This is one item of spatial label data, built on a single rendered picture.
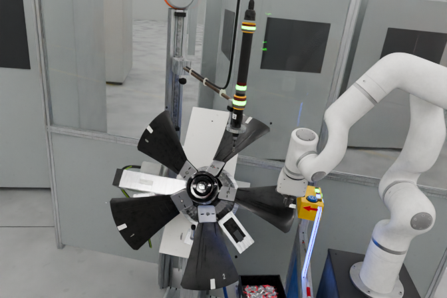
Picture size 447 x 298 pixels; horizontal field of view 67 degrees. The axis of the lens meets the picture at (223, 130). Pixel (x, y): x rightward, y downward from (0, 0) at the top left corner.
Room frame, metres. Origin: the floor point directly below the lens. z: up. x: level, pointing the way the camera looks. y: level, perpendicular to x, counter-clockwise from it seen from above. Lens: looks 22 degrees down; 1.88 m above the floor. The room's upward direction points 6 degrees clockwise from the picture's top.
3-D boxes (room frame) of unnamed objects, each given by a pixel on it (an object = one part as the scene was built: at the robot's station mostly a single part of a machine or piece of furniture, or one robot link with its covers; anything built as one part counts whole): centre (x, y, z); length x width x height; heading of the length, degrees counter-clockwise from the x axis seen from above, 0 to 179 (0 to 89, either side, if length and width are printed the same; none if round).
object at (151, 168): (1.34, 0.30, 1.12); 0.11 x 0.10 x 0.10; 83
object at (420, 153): (1.02, -0.63, 1.50); 0.16 x 0.12 x 0.50; 179
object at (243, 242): (1.14, -0.10, 0.98); 0.20 x 0.16 x 0.20; 173
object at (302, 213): (1.37, -0.44, 1.02); 0.16 x 0.10 x 0.11; 173
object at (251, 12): (1.12, -0.04, 1.65); 0.04 x 0.04 x 0.46
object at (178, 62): (1.67, 0.25, 1.54); 0.10 x 0.07 x 0.08; 28
